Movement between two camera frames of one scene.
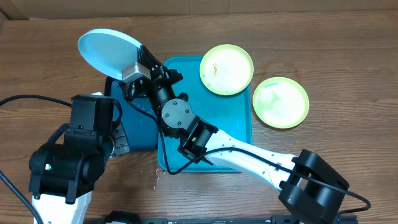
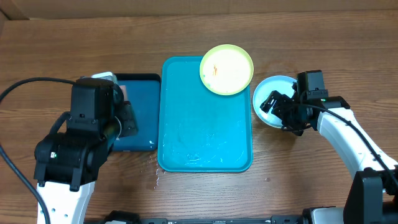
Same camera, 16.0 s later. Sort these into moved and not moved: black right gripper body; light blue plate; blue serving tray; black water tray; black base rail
Moved: black right gripper body; light blue plate
Not moved: blue serving tray; black base rail; black water tray
